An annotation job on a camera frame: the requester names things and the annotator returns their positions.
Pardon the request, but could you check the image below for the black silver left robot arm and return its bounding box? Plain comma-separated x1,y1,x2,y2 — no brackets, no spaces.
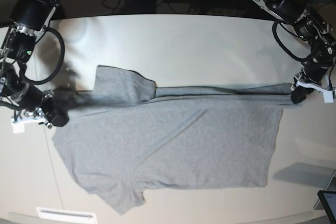
252,0,335,104

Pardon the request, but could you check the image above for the grey tablet stand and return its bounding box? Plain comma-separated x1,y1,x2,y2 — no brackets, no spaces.
313,170,335,210

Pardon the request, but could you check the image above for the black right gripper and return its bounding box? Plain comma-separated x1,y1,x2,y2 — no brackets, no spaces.
40,89,75,127

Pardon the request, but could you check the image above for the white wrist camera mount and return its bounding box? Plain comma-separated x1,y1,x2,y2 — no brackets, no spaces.
291,73,335,103
11,115,45,134

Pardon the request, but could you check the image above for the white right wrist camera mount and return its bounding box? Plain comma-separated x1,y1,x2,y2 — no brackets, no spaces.
11,115,45,134

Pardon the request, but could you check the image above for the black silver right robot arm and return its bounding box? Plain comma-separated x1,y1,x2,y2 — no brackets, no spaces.
1,0,69,127

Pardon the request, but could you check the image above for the white label strip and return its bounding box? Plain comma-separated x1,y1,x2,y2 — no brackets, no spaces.
36,207,97,223

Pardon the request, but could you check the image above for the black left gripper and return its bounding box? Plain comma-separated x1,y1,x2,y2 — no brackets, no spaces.
291,86,314,104

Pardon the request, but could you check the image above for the grey T-shirt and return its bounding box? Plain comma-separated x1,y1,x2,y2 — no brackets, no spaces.
52,66,293,215

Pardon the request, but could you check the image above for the black tablet screen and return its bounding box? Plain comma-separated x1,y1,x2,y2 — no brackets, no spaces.
324,194,335,224

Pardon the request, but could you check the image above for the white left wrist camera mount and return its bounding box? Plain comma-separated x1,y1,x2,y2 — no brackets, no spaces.
291,73,335,103

